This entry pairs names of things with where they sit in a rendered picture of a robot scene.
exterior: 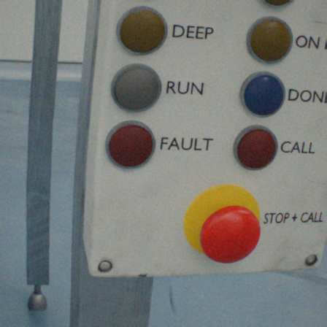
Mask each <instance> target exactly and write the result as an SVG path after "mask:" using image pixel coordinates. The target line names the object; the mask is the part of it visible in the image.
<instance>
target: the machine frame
mask: <svg viewBox="0 0 327 327"><path fill-rule="evenodd" d="M62 8H63V0H35V17H34V43H33V46H32V67H31V89H30V99H29V116H28V154H27V182H26V279H27V285H34V289H33V292H32V293H31V296H30V298H29V300H28V308H29V309H31V310H33V311H44V310H45V309H46V308H47V300H46V298H45V295H44V294H43V292H42V289H41V285H49V282H50V273H49V265H50V254H49V249H50V180H51V161H52V143H53V118H54V109H55V92H56V79H57V74H58V58H59V42H60V36H61V13H62ZM100 9H101V0H88V16H87V18H86V30H85V42H84V54H83V64H82V79H81V86H80V104H79V113H78V118H77V144H76V158H75V171H74V198H73V210H72V223H73V224H72V262H71V271H72V274H71V287H70V290H71V299H70V310H71V312H70V324H69V327H148V324H149V318H150V306H151V299H152V293H153V280H154V277H93V276H91V275H90V273H89V269H88V259H87V254H86V252H85V245H84V241H83V234H84V225H83V222H84V211H85V187H86V175H87V162H88V140H89V127H90V116H91V105H92V92H93V81H94V70H95V61H96V48H97V37H98V36H99V16H100Z"/></svg>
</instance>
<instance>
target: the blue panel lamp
mask: <svg viewBox="0 0 327 327"><path fill-rule="evenodd" d="M283 96H284V93H283V91H282V86H281V84H280V82H279V81H278V80H277V79H275V78H274V77H272V76H271V75H261V76H258V77H256V78H254V79H251V81H249V84H248V85H247V87H246V88H245V93H244V101H245V105H246V107H248V109H249V110H250V111H251V112H253V113H255V114H256V115H270V114H272V113H273V112H275V111H276V110H277V109H278V107H279V106H280V105H281V103H282V100H283Z"/></svg>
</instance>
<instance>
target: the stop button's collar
mask: <svg viewBox="0 0 327 327"><path fill-rule="evenodd" d="M229 206H243V207H246V208H248V209H250V210H251V211H252V212H253V213H254V214H255V216H256V217H257V218H258V220H259V222H260V209H259V206H258V203H257V201H256V200H255V198H254V197H253V196H252V194H251V193H250V192H249V191H248V190H246V189H245V188H242V187H240V185H239V186H238V185H235V184H229V185H228V183H227V185H217V186H214V187H212V188H208V189H206V190H205V191H203V192H201V193H200V194H199V195H198V196H197V197H196V198H195V199H194V200H193V201H192V202H191V203H190V205H189V207H188V208H187V212H186V213H185V218H184V232H185V235H186V238H187V240H188V242H189V243H190V245H191V246H192V247H193V248H194V249H195V250H197V251H198V252H200V253H202V254H204V252H203V250H202V248H201V245H200V242H199V233H200V230H201V228H202V226H203V225H204V223H205V221H206V220H207V218H208V217H209V216H210V215H211V214H212V213H213V212H216V211H218V210H219V209H222V208H224V207H229ZM304 214H308V213H307V212H305V213H303V214H302V215H301V222H303V223H306V222H307V223H308V222H309V220H312V223H313V218H310V217H312V213H311V215H310V217H309V219H308V221H306V220H305V221H303V220H302V216H303V215H304ZM266 215H272V217H273V215H276V213H270V214H269V213H266V214H265V218H266ZM278 215H282V220H281V221H280V222H277V216H278ZM277 216H276V218H275V221H276V223H281V222H282V221H283V214H282V213H279V214H277ZM272 217H271V222H270V223H272ZM267 221H268V220H267V218H266V222H263V223H267ZM204 255H205V254H204Z"/></svg>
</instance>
